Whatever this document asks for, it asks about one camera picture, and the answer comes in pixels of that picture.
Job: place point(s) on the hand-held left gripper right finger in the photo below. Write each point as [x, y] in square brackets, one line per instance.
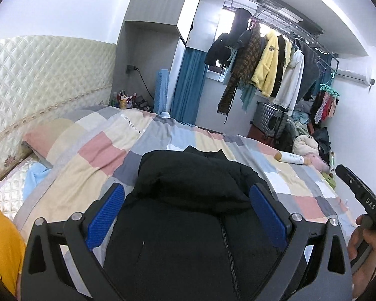
[266, 216]

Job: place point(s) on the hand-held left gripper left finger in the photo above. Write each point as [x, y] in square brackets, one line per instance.
[105, 219]

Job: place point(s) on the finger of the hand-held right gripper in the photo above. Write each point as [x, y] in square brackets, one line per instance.
[349, 180]

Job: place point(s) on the black puffer jacket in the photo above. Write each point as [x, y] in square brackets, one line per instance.
[188, 200]

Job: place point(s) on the pile of clothes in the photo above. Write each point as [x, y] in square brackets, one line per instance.
[300, 122]

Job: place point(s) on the grey metal clothes rack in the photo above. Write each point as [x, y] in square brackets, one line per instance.
[279, 15]

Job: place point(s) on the person's right hand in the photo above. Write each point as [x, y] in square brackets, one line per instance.
[374, 257]

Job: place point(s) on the pink plush cushion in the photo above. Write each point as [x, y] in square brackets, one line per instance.
[319, 163]

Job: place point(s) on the black bag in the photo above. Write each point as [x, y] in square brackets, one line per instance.
[322, 141]

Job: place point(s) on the cream plush cushion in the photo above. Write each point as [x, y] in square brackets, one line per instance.
[305, 145]

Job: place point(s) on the white rolled bolster pillow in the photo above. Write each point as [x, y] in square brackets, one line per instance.
[293, 158]

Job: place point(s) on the patchwork bed quilt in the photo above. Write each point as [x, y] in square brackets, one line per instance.
[97, 150]

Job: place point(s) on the hanging small laundry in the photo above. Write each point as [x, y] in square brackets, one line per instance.
[326, 106]

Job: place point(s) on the light blue cloth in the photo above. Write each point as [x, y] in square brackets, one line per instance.
[36, 180]

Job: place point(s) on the dark red box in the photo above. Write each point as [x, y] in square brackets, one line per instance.
[257, 134]

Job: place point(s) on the green clip hanger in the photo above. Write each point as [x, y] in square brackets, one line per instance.
[329, 89]

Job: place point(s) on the cream quilted mattress cover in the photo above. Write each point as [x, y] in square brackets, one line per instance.
[9, 191]

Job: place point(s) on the grey suitcase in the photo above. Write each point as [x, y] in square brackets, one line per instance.
[264, 116]

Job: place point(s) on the white air conditioner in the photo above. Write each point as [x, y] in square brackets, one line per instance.
[354, 76]

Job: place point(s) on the yellow shirt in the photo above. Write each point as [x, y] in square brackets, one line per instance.
[3, 241]

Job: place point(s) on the white hoodie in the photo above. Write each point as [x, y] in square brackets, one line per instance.
[289, 84]

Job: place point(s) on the dark grey coat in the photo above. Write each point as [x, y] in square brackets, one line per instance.
[310, 72]

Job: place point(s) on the group of toiletry bottles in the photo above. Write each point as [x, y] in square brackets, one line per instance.
[125, 100]

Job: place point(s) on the small white object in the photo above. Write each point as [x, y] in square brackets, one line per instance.
[166, 115]

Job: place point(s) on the black hanging garment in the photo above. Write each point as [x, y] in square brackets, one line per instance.
[279, 75]

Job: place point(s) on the blue covered board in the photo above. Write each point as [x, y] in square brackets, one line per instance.
[161, 91]

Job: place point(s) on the pale yellow hanging garment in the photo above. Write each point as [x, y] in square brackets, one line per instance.
[287, 53]

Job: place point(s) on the yellow fleece jacket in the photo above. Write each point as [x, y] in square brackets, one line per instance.
[266, 65]

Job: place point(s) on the brown plaid scarf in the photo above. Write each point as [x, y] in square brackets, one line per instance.
[238, 75]

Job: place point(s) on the blue curtain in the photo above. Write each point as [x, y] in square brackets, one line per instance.
[188, 91]

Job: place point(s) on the black power adapter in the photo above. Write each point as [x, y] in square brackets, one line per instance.
[131, 69]

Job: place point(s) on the cream quilted headboard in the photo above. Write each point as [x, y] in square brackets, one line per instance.
[44, 78]

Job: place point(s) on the black hanging jacket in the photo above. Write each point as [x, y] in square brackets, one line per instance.
[235, 28]

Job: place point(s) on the white wardrobe cabinet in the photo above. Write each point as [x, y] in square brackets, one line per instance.
[156, 6]

